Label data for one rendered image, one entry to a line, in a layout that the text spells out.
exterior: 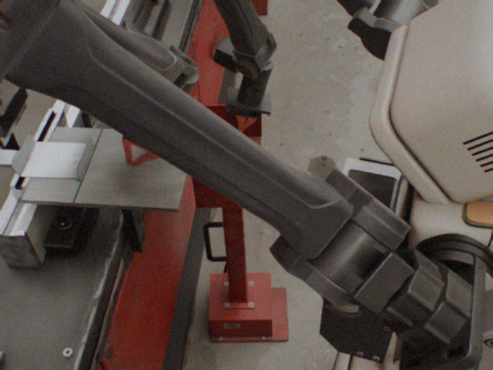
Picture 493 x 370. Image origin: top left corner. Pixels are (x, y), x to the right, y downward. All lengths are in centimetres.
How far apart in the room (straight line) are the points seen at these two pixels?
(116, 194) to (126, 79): 59
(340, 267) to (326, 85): 228
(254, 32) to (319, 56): 185
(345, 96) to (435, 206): 211
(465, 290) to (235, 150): 28
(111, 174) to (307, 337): 110
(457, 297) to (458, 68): 21
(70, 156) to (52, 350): 33
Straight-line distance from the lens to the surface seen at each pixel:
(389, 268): 55
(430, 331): 57
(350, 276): 55
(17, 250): 105
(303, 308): 198
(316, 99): 271
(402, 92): 60
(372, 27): 86
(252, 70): 119
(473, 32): 62
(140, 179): 98
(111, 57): 38
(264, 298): 186
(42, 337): 100
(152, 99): 40
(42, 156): 107
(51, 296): 103
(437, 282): 58
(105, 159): 103
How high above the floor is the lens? 170
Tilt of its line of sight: 47 degrees down
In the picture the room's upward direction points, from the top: 3 degrees counter-clockwise
